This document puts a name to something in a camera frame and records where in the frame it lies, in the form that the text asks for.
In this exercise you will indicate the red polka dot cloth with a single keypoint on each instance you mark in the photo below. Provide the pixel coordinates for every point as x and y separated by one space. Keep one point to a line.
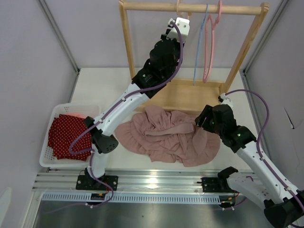
64 130

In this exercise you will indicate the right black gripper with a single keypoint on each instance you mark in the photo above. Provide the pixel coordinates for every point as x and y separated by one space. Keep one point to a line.
207 112

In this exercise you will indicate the wooden clothes rack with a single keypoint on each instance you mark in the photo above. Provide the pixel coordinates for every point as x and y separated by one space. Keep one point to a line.
181 94

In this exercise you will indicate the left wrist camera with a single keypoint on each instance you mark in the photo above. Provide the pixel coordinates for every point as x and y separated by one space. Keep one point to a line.
183 26

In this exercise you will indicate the pink skirt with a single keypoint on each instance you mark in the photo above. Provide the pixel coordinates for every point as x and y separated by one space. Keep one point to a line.
168 137

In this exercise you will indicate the blue plastic hanger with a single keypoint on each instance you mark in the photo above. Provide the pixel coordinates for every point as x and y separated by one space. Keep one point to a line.
197 58

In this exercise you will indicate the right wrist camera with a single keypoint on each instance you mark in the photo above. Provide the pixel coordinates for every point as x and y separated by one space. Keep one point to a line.
224 100

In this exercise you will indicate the white plastic basket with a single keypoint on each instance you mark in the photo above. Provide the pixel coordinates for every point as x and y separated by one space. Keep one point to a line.
46 157

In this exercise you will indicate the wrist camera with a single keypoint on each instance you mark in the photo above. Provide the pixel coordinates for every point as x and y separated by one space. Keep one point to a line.
224 100
183 26

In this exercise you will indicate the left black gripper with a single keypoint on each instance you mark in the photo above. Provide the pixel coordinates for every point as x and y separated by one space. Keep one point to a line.
175 42

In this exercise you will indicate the aluminium mounting rail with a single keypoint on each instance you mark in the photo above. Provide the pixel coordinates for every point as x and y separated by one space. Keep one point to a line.
135 186

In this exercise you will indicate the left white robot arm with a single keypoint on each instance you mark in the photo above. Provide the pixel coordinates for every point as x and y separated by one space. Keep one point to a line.
142 88

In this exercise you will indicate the pink plastic hanger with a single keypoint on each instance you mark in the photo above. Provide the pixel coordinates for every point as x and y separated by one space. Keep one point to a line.
210 26

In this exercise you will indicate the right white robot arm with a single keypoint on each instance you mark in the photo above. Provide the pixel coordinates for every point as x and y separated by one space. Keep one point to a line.
281 201

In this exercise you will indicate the salmon pink cloth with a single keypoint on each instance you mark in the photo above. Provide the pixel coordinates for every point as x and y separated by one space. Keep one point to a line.
83 116

